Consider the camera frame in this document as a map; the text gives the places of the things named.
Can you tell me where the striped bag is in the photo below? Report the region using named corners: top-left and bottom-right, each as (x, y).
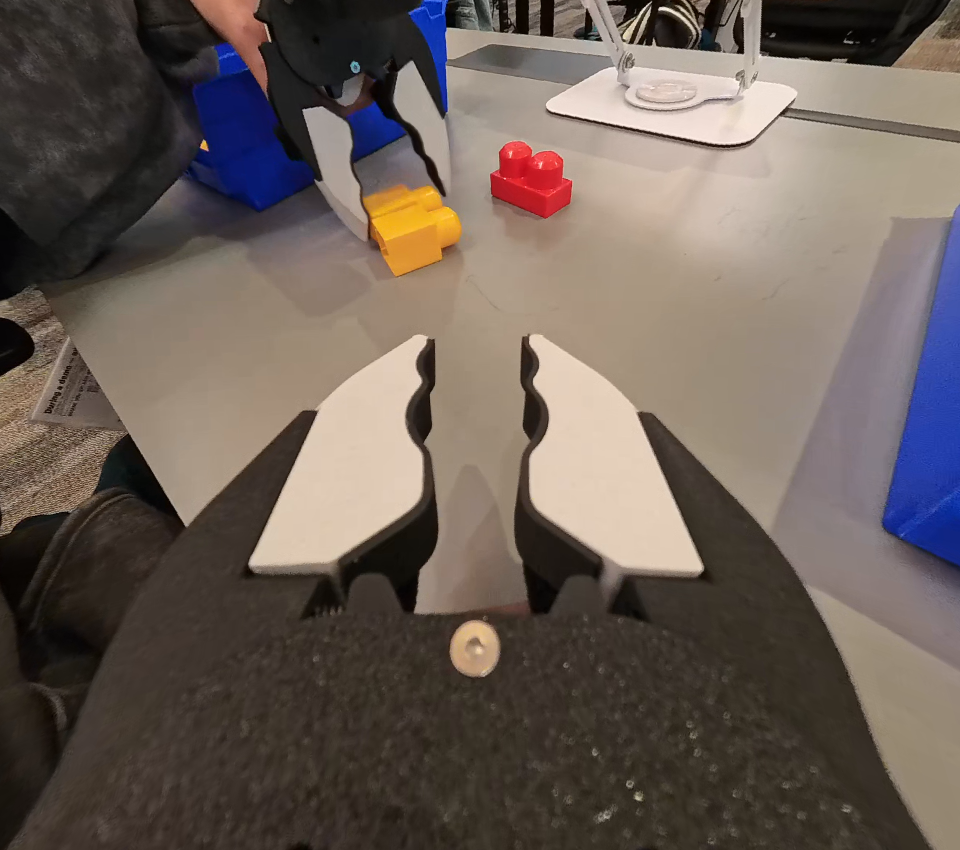
top-left (618, 0), bottom-right (706, 50)

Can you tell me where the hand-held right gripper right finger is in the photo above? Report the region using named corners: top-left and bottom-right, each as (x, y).
top-left (513, 334), bottom-right (706, 615)

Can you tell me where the red two-stud toy block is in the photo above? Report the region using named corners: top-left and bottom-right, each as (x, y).
top-left (489, 141), bottom-right (574, 220)

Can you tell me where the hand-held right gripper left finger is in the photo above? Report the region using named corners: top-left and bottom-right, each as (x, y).
top-left (247, 334), bottom-right (440, 615)

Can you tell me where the black metal rack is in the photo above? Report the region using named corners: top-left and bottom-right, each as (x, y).
top-left (491, 0), bottom-right (556, 37)

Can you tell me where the printed paper sheet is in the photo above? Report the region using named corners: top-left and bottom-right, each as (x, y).
top-left (30, 339), bottom-right (125, 431)

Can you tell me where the grey desk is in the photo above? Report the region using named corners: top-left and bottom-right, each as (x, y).
top-left (41, 29), bottom-right (960, 850)

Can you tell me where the white folding book stand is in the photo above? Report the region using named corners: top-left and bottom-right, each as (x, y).
top-left (546, 0), bottom-right (815, 148)

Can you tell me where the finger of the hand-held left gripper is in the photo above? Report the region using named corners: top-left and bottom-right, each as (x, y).
top-left (300, 102), bottom-right (374, 244)
top-left (372, 59), bottom-right (455, 200)

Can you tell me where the person's blue jeans leg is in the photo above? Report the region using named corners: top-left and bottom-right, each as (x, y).
top-left (97, 434), bottom-right (185, 529)

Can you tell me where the blue divided plastic bin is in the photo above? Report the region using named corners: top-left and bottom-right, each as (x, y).
top-left (187, 0), bottom-right (451, 214)

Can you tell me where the person's black shoe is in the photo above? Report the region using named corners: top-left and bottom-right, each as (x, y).
top-left (0, 318), bottom-right (35, 375)

